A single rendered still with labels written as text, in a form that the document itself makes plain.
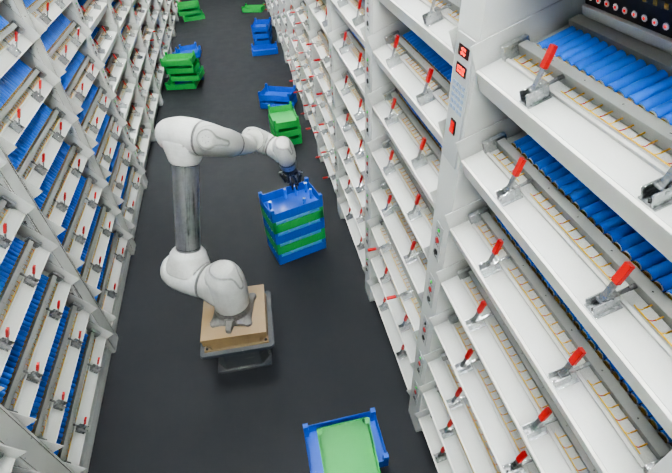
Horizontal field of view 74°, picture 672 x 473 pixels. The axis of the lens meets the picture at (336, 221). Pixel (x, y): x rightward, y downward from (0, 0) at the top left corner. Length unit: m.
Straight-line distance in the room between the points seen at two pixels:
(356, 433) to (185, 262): 0.96
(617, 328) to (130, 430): 1.92
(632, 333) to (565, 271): 0.13
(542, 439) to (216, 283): 1.27
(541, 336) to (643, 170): 0.40
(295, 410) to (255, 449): 0.22
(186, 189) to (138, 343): 0.95
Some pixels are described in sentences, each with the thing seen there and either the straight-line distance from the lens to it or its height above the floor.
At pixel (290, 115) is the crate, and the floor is 0.16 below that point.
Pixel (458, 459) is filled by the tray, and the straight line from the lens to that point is 1.65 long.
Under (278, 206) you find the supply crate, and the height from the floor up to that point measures 0.32.
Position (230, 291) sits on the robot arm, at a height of 0.49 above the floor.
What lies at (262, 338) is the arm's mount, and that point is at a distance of 2.02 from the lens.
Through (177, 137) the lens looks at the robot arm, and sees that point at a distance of 1.76.
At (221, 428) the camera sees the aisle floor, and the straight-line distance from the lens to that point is 2.11.
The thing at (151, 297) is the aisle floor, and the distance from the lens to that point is 2.66.
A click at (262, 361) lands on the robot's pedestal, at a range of 2.19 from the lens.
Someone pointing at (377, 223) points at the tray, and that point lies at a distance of 2.00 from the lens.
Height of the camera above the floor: 1.85
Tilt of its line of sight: 40 degrees down
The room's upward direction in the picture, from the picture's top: 3 degrees counter-clockwise
